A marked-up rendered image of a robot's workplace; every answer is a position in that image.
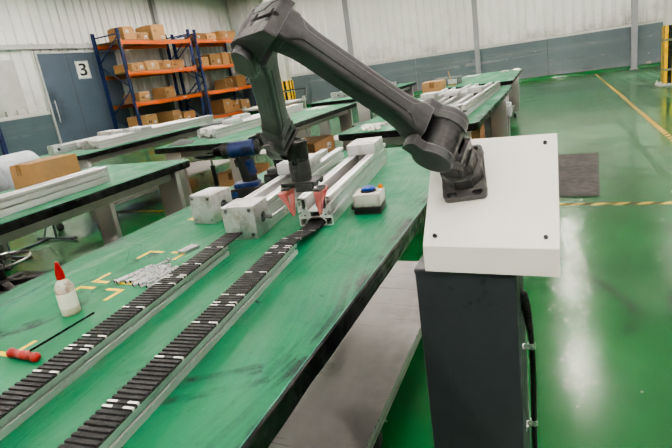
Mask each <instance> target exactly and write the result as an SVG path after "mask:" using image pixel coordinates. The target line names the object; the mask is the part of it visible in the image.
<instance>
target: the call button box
mask: <svg viewBox="0 0 672 448"><path fill-rule="evenodd" d="M352 197H353V204H352V205H351V209H352V210H354V212H355V215H363V214H381V213H382V211H383V210H384V208H385V207H386V200H385V190H384V187H383V188H378V187H375V189H374V190H372V191H362V190H361V188H359V189H358V190H357V191H356V192H355V194H354V195H353V196H352Z"/></svg>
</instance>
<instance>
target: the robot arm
mask: <svg viewBox="0 0 672 448"><path fill-rule="evenodd" d="M294 5H295V2H294V1H292V0H270V1H268V2H265V3H263V4H260V5H258V6H255V7H254V8H253V9H251V11H250V12H249V14H248V16H247V17H246V19H245V21H244V22H243V24H242V26H241V27H240V29H239V30H238V32H237V34H236V35H235V37H234V39H233V40H232V42H231V44H230V46H231V49H232V52H231V58H232V61H233V64H234V67H235V70H236V72H238V73H240V74H242V75H244V76H246V77H249V80H250V84H251V87H252V90H253V94H254V97H255V100H256V104H257V107H258V110H259V114H260V117H261V129H262V132H261V134H260V135H261V138H262V141H263V143H264V145H263V148H264V149H265V150H266V154H267V156H268V157H269V158H270V159H273V160H288V164H289V165H288V166H289V172H290V177H291V178H288V179H286V180H285V181H283V182H282V183H280V185H281V192H280V193H278V196H279V197H280V199H281V200H282V201H283V202H284V203H285V205H286V206H287V207H288V209H289V211H290V212H291V214H292V216H295V215H296V207H295V192H294V188H295V191H296V192H313V193H314V197H315V201H316V205H317V209H318V212H319V215H321V214H322V212H323V205H324V200H325V197H326V193H327V190H328V185H319V184H318V182H319V181H320V182H323V181H324V179H323V176H312V173H311V166H310V160H309V153H308V147H307V141H306V139H301V138H300V137H295V136H296V135H297V133H298V131H299V129H298V128H297V127H296V126H295V125H294V124H293V120H291V117H290V115H289V114H288V112H287V108H286V103H285V98H284V92H283V87H282V82H281V76H280V71H279V66H278V56H277V55H278V53H280V54H282V55H285V56H287V57H289V58H291V59H293V60H295V61H296V62H298V63H300V64H301V65H303V66H304V67H306V68H307V69H309V70H310V71H312V72H313V73H315V74H316V75H318V76H319V77H321V78H322V79H324V80H325V81H327V82H328V83H330V84H331V85H333V86H334V87H336V88H337V89H339V90H340V91H342V92H343V93H345V94H346V95H348V96H349V97H351V98H352V99H354V100H355V101H357V102H358V103H360V104H361V105H363V106H364V107H366V108H367V109H369V110H370V111H372V112H373V113H375V114H376V115H378V116H379V117H381V118H382V119H384V120H385V121H386V122H388V123H389V124H390V125H391V126H392V127H394V128H395V129H396V130H397V131H398V132H399V134H400V135H401V136H402V137H403V138H405V142H404V144H403V146H402V149H403V150H405V151H406V152H408V153H410V154H411V155H412V158H413V160H414V161H415V162H416V163H417V164H418V165H420V166H421V167H423V168H425V169H427V170H430V171H434V172H440V176H441V178H442V190H443V194H442V195H443V198H444V200H445V202H446V203H456V202H463V201H471V200H478V199H484V198H486V197H487V196H488V187H487V180H486V171H485V162H484V151H483V148H482V146H481V145H479V144H476V145H472V143H471V140H470V138H466V137H465V134H466V132H467V129H468V124H469V119H468V117H467V115H466V114H465V113H464V112H462V111H461V110H459V109H457V108H455V107H452V106H449V105H442V104H441V103H439V102H438V101H437V100H435V99H434V98H428V99H426V100H424V101H420V100H418V99H416V98H414V97H412V96H410V95H409V94H407V93H405V92H404V91H402V90H401V89H400V88H398V87H397V86H395V85H394V84H392V83H391V82H390V81H388V80H387V79H385V78H384V77H382V76H381V75H380V74H378V73H377V72H375V71H374V70H372V69H371V68H370V67H368V66H367V65H365V64H364V63H362V62H361V61H360V60H358V59H357V58H355V57H354V56H352V55H351V54H350V53H348V52H347V51H345V50H344V49H342V48H341V47H340V46H338V45H337V44H335V43H334V42H332V41H331V40H330V39H328V38H327V37H325V36H324V35H322V34H321V33H320V32H318V31H317V30H316V29H315V28H314V27H312V26H311V25H310V24H309V23H308V22H307V21H306V20H305V19H304V18H303V17H302V16H301V14H300V13H299V12H298V11H296V10H295V9H293V6H294ZM316 186H317V187H316ZM315 187H316V188H315ZM288 196H289V199H290V202H291V204H290V202H289V199H288Z"/></svg>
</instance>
